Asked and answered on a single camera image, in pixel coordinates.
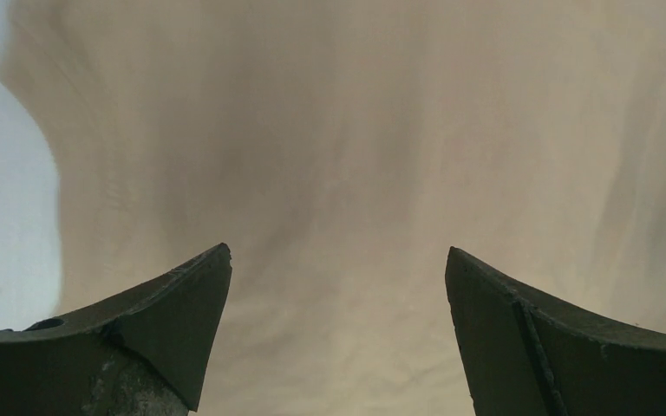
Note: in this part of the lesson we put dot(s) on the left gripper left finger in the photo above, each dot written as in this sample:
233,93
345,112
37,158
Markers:
143,351

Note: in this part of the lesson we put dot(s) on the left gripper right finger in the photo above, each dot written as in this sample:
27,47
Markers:
526,352

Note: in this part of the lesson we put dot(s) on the beige t shirt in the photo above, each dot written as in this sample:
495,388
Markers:
340,148

